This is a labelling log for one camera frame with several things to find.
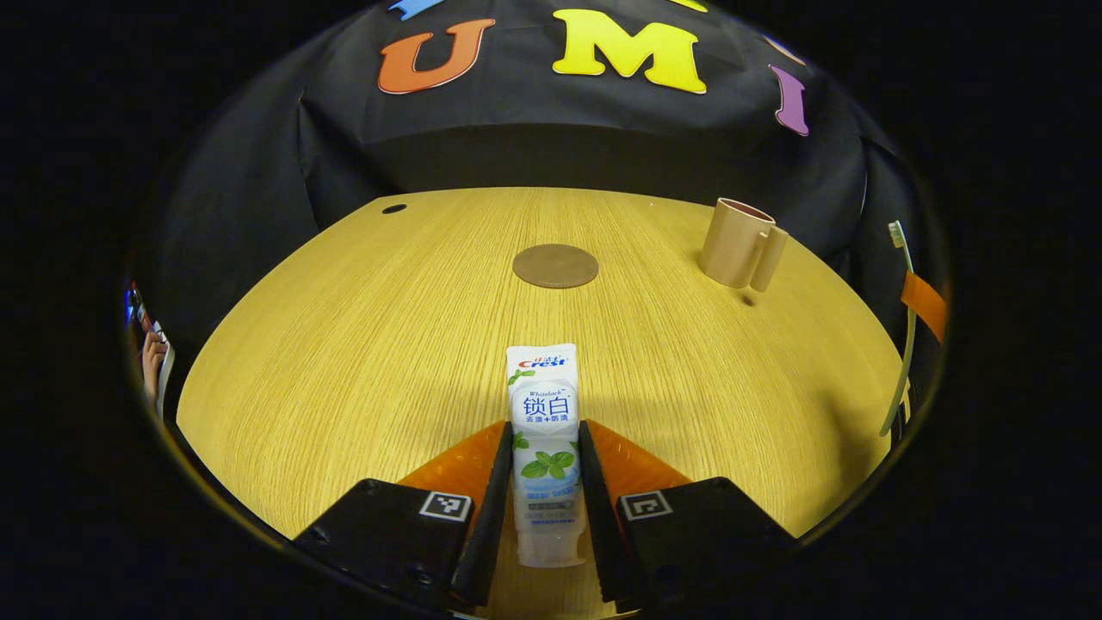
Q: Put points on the white toothpaste tube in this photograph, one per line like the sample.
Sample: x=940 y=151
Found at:
x=544 y=430

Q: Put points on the beige cup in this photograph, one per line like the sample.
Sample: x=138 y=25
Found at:
x=732 y=245

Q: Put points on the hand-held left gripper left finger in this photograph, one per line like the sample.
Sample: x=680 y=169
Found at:
x=491 y=517

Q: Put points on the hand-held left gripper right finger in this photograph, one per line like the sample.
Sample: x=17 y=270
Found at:
x=598 y=517

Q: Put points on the black backdrop cloth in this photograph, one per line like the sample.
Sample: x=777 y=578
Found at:
x=534 y=155

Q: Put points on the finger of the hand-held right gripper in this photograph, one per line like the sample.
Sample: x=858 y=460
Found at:
x=925 y=303

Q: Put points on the round brown coaster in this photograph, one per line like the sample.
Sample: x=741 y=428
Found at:
x=555 y=266

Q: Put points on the white green toothbrush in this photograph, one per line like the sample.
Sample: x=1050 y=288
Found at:
x=908 y=344

